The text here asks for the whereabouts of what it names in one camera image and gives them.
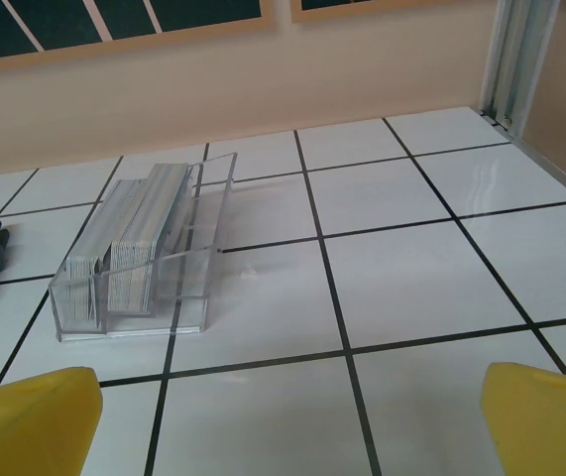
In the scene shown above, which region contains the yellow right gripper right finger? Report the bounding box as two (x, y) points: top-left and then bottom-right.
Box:
(480, 361), (566, 476)

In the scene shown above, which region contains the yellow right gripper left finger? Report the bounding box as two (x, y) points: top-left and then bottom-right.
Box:
(0, 365), (103, 476)

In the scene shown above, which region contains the stack of credit cards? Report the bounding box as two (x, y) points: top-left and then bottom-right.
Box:
(106, 162), (190, 314)
(65, 178), (153, 319)

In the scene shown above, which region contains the aluminium corner post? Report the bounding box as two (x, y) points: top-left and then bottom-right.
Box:
(480, 0), (561, 134)

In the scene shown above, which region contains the aluminium side rail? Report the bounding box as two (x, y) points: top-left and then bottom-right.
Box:
(509, 133), (566, 199)

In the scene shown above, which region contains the clear acrylic card stand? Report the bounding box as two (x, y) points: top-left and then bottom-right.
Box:
(48, 151), (239, 343)

